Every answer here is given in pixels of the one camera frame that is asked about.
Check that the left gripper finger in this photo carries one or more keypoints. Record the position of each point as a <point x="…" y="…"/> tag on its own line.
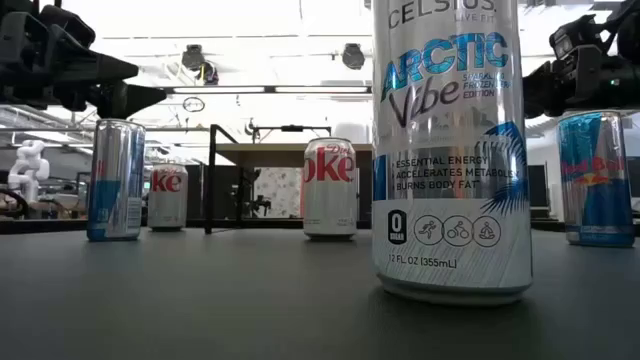
<point x="125" y="100"/>
<point x="85" y="70"/>

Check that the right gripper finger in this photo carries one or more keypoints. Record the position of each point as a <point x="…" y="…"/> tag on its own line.
<point x="547" y="90"/>

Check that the blue silver Red Bull can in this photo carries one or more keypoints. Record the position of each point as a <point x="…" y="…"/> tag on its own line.
<point x="595" y="180"/>
<point x="116" y="180"/>

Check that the Diet Coke can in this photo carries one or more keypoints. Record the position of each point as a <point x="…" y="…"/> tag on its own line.
<point x="167" y="197"/>
<point x="330" y="190"/>

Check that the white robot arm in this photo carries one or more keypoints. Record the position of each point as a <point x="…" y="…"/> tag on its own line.
<point x="27" y="170"/>

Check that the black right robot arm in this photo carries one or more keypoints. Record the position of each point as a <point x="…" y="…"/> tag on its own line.
<point x="625" y="85"/>

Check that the black ceiling device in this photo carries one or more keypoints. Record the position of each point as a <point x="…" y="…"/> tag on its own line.
<point x="193" y="57"/>
<point x="353" y="56"/>

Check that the black monitor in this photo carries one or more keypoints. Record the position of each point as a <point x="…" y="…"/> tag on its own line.
<point x="539" y="185"/>

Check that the long ceiling light fixture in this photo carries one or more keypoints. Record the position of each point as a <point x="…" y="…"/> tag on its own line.
<point x="225" y="90"/>

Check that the Celsius Arctic Vibe can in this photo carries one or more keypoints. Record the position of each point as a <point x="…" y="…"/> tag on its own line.
<point x="450" y="175"/>

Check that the black tripod stand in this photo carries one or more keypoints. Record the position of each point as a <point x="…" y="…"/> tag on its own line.
<point x="247" y="192"/>

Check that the leaf print panel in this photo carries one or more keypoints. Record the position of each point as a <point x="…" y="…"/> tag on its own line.
<point x="282" y="192"/>

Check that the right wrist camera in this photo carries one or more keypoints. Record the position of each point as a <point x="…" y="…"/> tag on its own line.
<point x="572" y="35"/>

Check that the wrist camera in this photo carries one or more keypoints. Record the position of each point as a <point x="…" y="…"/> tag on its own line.
<point x="572" y="35"/>
<point x="65" y="22"/>

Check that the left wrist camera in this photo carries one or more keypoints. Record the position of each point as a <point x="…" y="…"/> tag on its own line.
<point x="65" y="22"/>

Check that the wooden shelf with black frame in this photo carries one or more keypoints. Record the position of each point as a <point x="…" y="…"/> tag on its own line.
<point x="260" y="154"/>

